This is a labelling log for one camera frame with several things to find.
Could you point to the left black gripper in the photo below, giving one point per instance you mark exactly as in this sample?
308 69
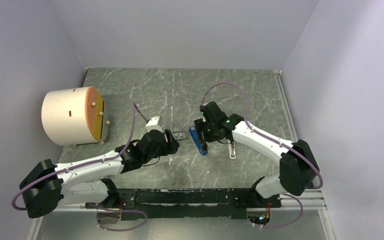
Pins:
170 146

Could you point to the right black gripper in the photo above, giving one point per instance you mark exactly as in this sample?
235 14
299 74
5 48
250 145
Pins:
198 124

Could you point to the blue stapler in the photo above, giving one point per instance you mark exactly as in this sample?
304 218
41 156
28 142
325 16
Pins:
194 135

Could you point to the beige stapler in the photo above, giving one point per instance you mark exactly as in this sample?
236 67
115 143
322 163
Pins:
232 150

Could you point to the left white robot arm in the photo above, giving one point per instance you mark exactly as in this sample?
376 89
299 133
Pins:
49 185

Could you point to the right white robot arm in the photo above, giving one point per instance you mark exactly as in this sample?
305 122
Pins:
295 160

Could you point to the cream cylindrical drum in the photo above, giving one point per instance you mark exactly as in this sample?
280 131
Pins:
75 116

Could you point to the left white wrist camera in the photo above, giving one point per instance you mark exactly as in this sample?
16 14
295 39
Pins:
154 123

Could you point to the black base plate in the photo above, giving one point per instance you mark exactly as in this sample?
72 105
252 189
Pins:
190 202

